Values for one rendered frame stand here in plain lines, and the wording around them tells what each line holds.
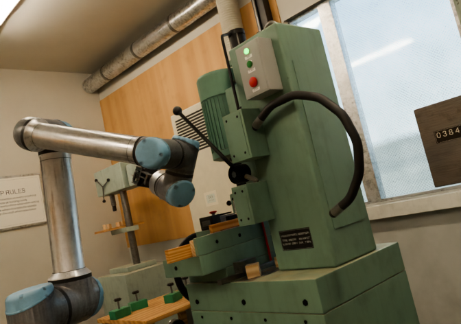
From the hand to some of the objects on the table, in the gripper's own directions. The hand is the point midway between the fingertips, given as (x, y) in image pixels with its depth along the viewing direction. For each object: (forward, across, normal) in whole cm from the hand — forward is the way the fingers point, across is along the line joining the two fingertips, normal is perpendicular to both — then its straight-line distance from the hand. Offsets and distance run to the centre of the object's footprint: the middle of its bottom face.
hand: (142, 171), depth 172 cm
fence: (-40, +9, +32) cm, 52 cm away
